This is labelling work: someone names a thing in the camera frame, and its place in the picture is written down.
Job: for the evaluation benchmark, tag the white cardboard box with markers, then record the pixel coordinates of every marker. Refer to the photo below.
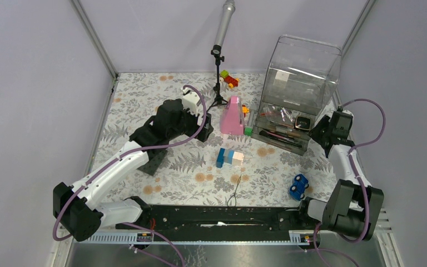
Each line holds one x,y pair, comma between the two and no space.
281,78

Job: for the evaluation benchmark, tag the blue toy car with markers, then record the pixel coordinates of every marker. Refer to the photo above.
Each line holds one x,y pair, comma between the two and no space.
298,187

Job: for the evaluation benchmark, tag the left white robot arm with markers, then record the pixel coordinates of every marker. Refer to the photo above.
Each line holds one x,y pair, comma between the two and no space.
78,208

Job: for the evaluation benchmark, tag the clear acrylic makeup organizer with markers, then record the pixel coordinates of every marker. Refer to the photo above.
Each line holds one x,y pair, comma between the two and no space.
314,68

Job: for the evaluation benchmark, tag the black makeup brush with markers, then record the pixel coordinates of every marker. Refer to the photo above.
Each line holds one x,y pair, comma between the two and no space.
289,140

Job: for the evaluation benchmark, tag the red yellow lego bricks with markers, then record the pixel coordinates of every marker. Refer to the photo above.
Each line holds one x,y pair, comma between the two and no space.
229,80

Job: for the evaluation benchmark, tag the green lego brick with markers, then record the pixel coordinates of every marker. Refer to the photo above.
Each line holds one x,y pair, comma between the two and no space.
248,131

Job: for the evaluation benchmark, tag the white blue brick stack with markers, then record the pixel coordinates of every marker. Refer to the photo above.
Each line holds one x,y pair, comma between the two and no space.
226,156

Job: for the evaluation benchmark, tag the black wire hair loop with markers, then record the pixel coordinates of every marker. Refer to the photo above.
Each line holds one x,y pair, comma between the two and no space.
235,179

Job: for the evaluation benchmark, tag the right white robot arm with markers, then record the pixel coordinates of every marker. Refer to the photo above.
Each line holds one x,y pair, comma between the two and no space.
354,206

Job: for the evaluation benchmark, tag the dark green lego baseplate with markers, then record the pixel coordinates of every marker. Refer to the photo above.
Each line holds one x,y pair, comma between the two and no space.
155,159

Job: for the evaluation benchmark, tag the black square compact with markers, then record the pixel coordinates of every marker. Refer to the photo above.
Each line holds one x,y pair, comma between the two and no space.
303,123

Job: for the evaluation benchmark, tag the pink foam wedge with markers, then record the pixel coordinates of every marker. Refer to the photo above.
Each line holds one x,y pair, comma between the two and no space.
232,119

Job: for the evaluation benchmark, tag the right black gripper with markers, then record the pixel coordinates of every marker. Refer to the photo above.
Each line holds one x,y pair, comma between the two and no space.
314,133

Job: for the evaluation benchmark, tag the clear plastic wrapper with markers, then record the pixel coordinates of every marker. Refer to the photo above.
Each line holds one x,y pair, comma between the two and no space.
277,114

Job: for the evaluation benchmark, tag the silver microphone on tripod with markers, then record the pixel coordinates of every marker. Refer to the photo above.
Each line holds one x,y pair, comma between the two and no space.
228,9

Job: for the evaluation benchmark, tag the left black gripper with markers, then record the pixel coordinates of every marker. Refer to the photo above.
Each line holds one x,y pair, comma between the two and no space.
194,118

